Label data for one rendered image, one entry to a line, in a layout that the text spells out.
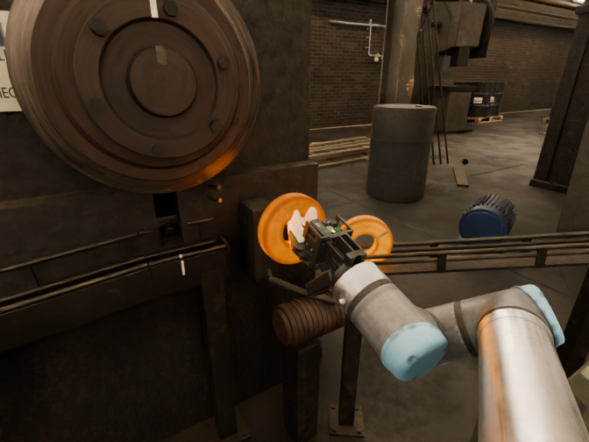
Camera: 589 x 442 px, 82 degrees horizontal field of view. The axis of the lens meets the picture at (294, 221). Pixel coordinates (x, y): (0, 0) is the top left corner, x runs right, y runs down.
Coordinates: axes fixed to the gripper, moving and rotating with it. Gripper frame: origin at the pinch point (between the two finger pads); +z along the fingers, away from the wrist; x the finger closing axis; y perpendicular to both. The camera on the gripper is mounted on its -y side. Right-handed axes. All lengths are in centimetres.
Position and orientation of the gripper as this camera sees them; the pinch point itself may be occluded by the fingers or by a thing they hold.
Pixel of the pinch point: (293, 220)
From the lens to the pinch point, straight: 72.1
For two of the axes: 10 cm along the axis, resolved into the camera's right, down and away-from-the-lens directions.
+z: -4.9, -5.8, 6.5
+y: 1.5, -7.9, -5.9
